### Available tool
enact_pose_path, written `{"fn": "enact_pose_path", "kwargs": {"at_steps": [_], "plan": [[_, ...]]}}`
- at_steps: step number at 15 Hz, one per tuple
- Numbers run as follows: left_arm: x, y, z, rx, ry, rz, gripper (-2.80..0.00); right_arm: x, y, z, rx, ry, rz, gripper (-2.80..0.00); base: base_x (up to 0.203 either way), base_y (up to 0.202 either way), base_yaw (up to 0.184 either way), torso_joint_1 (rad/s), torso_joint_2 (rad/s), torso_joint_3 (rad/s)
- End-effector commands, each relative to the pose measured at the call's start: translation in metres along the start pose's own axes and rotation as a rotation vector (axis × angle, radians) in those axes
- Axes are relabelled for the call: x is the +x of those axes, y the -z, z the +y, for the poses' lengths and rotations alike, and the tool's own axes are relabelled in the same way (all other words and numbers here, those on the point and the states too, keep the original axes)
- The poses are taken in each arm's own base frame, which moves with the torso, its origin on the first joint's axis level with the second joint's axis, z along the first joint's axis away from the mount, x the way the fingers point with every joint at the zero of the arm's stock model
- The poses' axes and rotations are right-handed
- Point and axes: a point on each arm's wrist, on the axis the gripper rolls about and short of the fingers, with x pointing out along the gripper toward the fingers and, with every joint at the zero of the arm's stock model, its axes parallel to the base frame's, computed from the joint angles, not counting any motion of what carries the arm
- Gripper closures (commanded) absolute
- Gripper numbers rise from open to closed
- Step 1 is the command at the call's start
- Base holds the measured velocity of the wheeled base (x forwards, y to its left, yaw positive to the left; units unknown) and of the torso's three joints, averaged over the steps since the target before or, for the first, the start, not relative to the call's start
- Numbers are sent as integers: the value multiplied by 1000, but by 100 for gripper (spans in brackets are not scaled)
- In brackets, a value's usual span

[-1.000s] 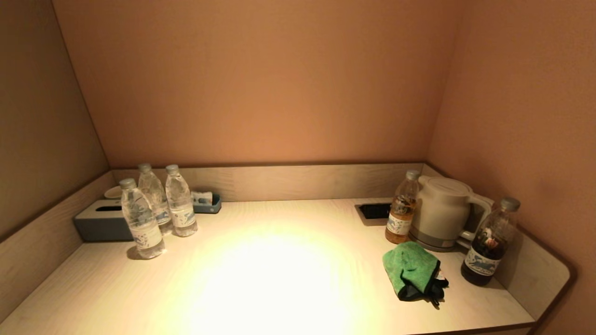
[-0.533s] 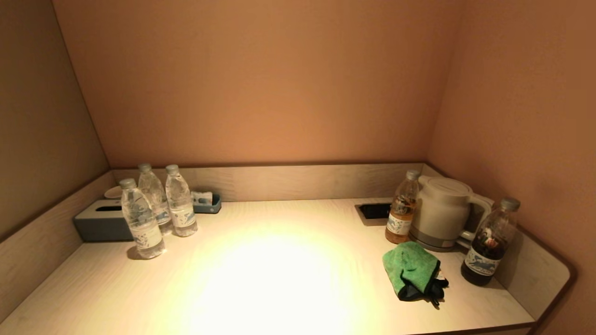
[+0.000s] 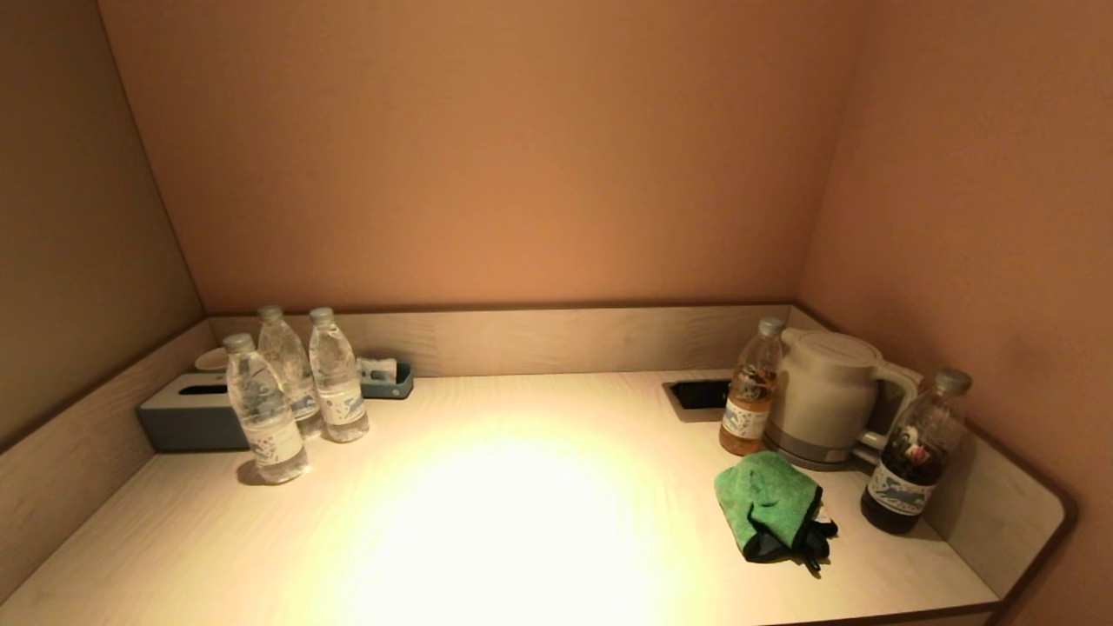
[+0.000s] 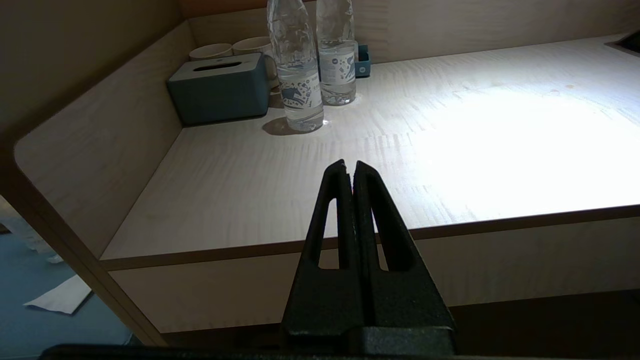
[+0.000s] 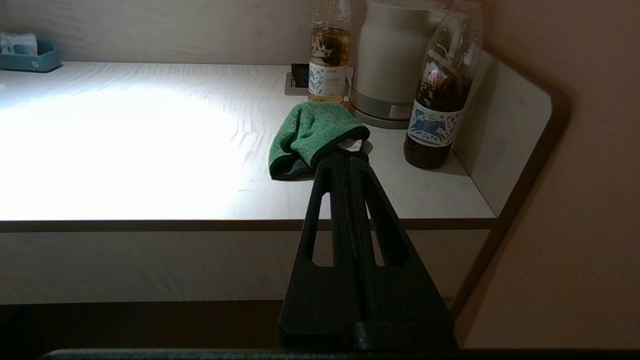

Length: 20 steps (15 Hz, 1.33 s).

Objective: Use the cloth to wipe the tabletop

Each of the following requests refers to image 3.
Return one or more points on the green microfibre cloth black trim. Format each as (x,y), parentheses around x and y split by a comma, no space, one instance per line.
(765,496)

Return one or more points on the black recessed socket panel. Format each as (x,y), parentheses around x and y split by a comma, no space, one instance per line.
(700,396)

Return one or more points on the small blue tray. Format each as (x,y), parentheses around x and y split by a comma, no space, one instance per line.
(403,386)

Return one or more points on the white sachet packet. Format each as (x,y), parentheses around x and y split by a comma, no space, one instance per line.
(376,369)

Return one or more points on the amber tea bottle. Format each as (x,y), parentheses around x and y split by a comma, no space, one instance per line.
(748,400)

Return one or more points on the clear water bottle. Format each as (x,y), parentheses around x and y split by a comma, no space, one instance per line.
(265,417)
(285,356)
(337,382)

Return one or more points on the white electric kettle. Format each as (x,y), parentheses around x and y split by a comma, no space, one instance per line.
(822,391)

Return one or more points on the grey kettle base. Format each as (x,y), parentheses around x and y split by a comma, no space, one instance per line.
(809,457)

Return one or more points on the small white dish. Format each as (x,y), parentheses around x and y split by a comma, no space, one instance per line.
(211,359)

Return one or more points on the dark liquid bottle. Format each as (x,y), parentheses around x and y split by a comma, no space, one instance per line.
(909,469)

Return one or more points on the grey-blue tissue box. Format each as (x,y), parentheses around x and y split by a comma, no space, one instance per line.
(187,426)

